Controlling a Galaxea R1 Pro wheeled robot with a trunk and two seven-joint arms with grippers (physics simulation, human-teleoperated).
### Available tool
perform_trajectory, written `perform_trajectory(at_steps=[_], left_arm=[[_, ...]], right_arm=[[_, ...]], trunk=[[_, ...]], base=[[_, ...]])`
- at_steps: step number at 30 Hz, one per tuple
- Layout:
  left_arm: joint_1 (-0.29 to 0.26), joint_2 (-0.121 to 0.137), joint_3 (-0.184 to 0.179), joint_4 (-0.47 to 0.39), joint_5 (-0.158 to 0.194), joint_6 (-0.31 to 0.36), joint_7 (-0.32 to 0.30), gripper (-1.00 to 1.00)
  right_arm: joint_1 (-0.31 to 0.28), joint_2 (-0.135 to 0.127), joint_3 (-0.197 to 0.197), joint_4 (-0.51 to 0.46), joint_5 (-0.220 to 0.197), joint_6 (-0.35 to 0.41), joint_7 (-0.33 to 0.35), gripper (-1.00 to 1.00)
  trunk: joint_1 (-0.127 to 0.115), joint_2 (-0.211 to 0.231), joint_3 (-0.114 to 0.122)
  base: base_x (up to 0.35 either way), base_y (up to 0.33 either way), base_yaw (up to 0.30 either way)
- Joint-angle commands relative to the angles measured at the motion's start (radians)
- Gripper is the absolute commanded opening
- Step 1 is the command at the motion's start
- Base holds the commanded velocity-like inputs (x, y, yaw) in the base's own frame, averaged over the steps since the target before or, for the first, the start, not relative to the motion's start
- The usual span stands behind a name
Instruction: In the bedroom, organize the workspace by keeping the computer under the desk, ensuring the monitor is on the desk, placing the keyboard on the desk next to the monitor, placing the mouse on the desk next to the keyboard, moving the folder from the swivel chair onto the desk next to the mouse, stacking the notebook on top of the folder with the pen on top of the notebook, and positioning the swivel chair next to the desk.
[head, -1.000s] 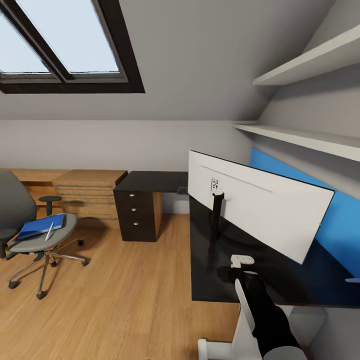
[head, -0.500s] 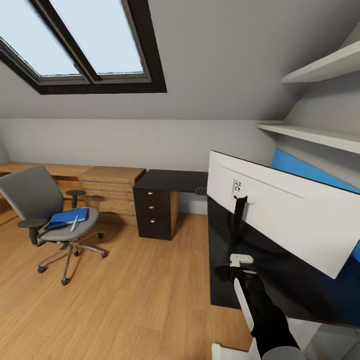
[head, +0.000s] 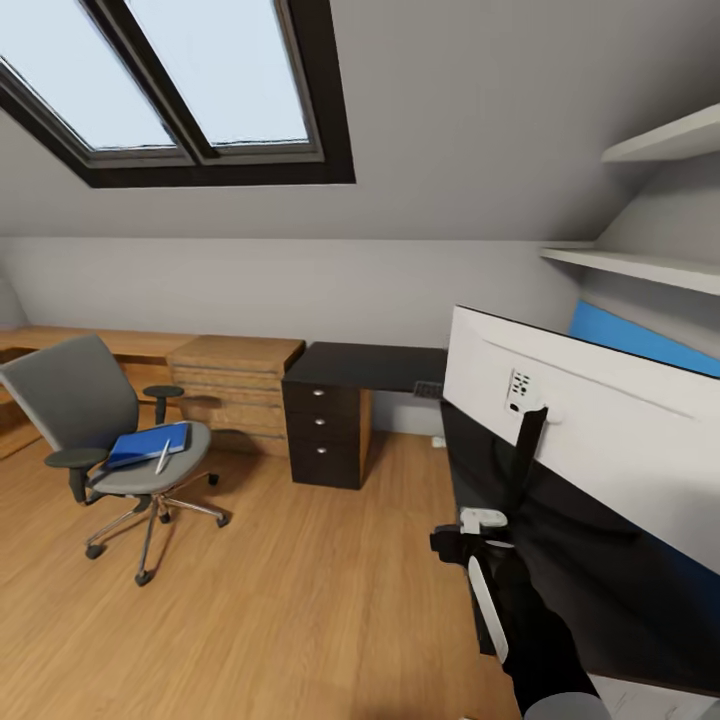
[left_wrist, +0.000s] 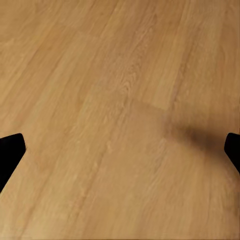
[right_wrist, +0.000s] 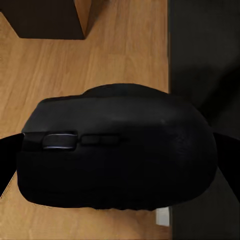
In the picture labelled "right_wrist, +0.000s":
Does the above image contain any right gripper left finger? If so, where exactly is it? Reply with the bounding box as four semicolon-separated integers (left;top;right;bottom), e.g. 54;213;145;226
0;133;25;197

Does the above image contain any mouse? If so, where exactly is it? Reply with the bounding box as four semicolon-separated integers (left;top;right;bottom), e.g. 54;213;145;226
15;83;218;211

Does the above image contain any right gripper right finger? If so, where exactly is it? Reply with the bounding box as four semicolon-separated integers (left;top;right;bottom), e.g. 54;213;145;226
213;133;240;203

